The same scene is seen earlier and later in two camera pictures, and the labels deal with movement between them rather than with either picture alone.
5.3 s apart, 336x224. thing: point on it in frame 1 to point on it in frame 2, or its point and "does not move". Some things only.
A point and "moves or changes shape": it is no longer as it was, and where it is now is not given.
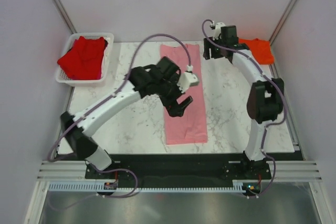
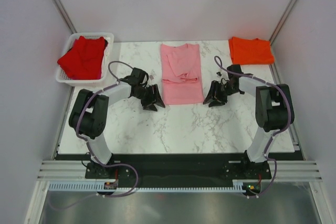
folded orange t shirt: x=261 y=50 does not move
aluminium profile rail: x=296 y=170 does not move
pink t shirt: x=190 y=128 moves or changes shape
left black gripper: x=172 y=106 to x=148 y=105
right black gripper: x=207 y=44 to x=219 y=100
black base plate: x=181 y=169 does not move
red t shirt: x=83 y=61 does not move
